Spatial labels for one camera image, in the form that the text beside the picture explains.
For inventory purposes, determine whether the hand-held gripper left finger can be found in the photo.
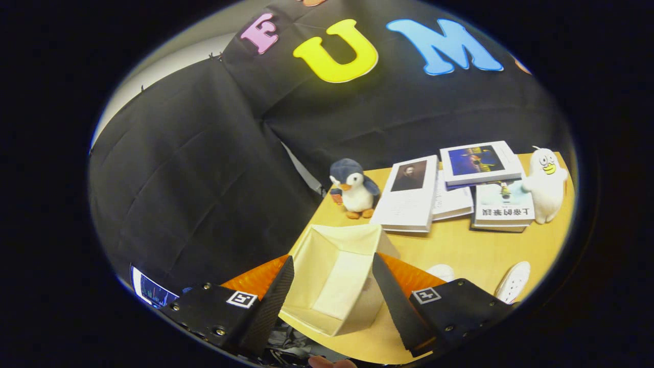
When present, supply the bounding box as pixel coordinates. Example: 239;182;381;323
159;256;295;357

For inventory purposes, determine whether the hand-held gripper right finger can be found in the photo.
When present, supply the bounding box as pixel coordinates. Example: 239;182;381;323
372;252;514;358

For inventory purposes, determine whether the white canvas shoe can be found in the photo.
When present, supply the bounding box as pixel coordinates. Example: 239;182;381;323
425;264;456;283
494;261;531;305

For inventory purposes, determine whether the cream fabric storage box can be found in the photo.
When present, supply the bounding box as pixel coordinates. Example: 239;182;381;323
278;223;402;338

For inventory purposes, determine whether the white book with portrait cover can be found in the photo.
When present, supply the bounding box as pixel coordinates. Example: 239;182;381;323
369;155;439;234

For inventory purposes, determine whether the grey penguin plush toy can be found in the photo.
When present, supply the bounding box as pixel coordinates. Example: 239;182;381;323
329;158;382;220

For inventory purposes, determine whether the plain white book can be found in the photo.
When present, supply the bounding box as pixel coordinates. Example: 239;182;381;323
432;171;475;222

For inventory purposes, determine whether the computer monitor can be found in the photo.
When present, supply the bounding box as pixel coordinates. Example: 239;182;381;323
129;264;180;309

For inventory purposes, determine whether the book with pale illustrated cover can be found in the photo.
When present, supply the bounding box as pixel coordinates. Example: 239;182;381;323
471;179;536;234

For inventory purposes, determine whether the book with night photo cover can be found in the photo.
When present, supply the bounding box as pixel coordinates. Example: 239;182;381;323
439;141;524;189

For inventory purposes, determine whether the white duck plush toy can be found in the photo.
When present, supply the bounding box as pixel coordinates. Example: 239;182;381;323
521;147;569;225

